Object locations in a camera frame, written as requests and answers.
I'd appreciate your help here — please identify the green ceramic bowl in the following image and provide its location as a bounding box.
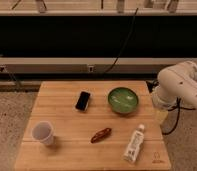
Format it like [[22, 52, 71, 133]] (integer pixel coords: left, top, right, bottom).
[[108, 87, 139, 115]]

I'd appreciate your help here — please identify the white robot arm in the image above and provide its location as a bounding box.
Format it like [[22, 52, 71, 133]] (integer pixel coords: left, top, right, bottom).
[[151, 61, 197, 110]]

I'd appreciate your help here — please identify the white plastic bottle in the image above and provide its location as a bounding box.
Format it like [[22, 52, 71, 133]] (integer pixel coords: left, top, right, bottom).
[[124, 124, 145, 163]]

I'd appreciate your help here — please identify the red-brown chili pepper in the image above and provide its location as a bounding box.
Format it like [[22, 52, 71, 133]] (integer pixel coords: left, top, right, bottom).
[[90, 128, 112, 143]]

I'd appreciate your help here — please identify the black smartphone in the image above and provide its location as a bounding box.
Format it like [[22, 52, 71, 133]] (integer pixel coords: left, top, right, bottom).
[[75, 91, 90, 111]]

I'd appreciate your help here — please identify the white plastic cup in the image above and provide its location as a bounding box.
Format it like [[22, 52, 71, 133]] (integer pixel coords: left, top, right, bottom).
[[31, 121, 54, 146]]

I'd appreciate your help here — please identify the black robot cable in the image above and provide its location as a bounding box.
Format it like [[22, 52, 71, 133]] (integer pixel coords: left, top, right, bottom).
[[161, 97, 196, 136]]

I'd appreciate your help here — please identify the black hanging cable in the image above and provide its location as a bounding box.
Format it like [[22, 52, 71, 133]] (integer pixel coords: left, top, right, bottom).
[[103, 7, 140, 74]]

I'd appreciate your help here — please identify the gray metal rail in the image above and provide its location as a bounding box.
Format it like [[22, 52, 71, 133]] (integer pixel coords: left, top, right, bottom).
[[0, 57, 197, 74]]

